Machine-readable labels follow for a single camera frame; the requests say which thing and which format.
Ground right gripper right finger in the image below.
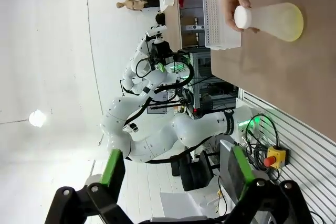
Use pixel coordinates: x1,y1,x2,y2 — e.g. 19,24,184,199
227,145,316,224

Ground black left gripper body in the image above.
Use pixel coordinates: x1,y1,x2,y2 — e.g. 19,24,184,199
150,38,174,64

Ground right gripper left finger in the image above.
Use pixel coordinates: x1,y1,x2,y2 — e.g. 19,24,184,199
44,149,132,224

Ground white round flask cap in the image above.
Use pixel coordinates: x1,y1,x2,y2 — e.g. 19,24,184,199
234,5,253,29

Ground translucent plastic conical flask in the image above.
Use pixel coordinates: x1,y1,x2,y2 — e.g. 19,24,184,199
248,2,306,42

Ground yellow emergency stop button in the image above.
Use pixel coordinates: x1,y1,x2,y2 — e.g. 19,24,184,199
264,145,290,169

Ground aluminium equipment rack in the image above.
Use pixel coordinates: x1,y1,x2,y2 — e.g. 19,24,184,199
188,49,238,111

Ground black controller boxes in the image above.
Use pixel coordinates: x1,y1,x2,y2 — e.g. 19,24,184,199
170,152,220,192

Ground bare beige mannequin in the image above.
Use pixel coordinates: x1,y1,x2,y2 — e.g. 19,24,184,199
116,0,160,13

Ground white perforated plastic basket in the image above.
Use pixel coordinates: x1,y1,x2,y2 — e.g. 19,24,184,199
201,0,242,51

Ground round ceiling light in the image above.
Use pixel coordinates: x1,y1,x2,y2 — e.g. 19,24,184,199
28,109,48,128

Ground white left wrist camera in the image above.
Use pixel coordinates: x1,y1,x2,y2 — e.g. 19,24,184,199
145,25,168,38

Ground black cable bundle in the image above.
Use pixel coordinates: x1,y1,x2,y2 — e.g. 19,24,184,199
241,113,285,183

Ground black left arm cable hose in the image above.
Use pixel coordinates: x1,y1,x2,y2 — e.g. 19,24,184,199
123,49,195,128

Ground aluminium profile table frame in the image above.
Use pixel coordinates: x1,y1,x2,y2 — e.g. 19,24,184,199
235,89,336,224

